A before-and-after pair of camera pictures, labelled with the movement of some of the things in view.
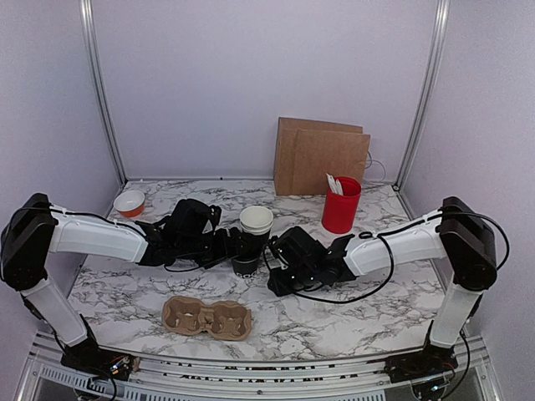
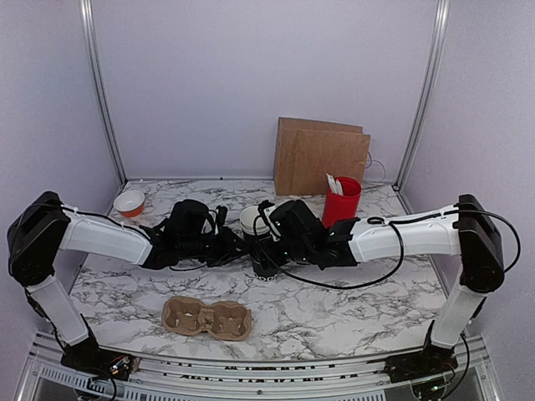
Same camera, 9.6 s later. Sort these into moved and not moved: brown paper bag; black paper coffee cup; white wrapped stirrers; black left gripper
Moved: black paper coffee cup
Not moved: black left gripper; white wrapped stirrers; brown paper bag
